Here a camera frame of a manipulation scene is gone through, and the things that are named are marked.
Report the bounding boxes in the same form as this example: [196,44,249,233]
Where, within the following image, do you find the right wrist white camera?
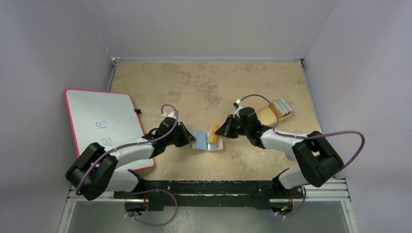
[233,99,243,111]

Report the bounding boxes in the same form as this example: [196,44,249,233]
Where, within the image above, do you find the cream oval tray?
[256,104,288,127]

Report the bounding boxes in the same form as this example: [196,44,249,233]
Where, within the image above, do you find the beige leather card holder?
[192,130,223,152]

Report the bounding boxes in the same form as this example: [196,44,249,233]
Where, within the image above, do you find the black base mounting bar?
[114,176,303,212]

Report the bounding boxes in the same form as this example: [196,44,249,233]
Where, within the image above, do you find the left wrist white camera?
[162,110,179,119]

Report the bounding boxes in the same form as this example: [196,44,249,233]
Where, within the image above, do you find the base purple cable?
[124,189,179,228]
[274,188,307,219]

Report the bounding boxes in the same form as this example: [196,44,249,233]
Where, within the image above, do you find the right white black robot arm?
[215,107,344,198]

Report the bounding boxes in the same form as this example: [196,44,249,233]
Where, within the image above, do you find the white pink-framed whiteboard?
[65,89,144,155]

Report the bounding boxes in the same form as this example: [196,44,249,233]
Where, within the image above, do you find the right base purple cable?
[274,188,307,219]

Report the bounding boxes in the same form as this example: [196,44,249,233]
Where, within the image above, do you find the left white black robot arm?
[65,116,196,200]

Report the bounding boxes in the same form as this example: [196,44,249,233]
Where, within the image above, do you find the gold credit card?
[207,125,220,144]

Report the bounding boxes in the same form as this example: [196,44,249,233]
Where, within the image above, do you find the wrist white camera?
[162,110,179,119]
[233,99,243,111]

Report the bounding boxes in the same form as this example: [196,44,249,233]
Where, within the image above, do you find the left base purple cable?
[124,189,179,228]

